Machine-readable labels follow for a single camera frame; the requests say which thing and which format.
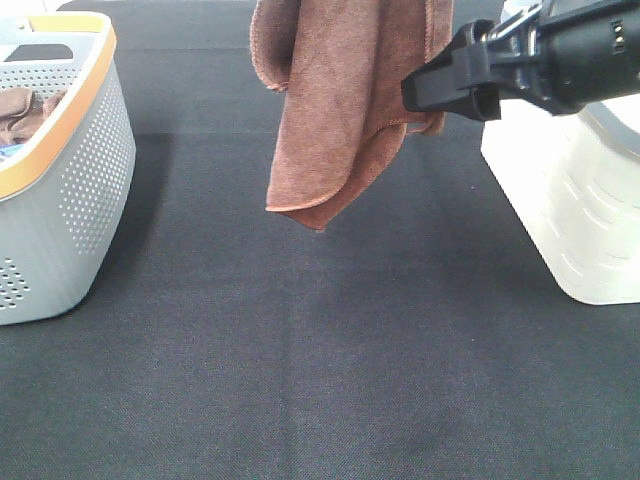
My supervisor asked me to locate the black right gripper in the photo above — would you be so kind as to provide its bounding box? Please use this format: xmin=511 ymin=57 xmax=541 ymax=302
xmin=401 ymin=1 xmax=639 ymax=122

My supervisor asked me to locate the brown microfiber towel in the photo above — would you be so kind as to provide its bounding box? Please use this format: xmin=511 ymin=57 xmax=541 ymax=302
xmin=249 ymin=0 xmax=454 ymax=230

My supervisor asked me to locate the white plastic bin grey rim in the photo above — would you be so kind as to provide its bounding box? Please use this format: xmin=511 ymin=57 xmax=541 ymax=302
xmin=481 ymin=93 xmax=639 ymax=305

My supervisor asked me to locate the grey perforated basket orange rim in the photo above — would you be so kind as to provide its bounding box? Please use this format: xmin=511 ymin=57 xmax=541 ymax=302
xmin=1 ymin=12 xmax=136 ymax=325

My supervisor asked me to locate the brown cloth in basket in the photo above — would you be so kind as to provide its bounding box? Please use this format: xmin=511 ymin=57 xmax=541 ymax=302
xmin=1 ymin=87 xmax=66 ymax=147

